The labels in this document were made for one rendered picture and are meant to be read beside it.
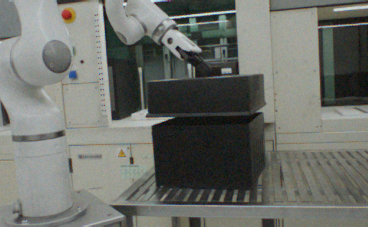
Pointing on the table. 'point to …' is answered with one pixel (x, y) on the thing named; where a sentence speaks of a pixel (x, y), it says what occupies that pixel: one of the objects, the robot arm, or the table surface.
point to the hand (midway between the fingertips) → (205, 69)
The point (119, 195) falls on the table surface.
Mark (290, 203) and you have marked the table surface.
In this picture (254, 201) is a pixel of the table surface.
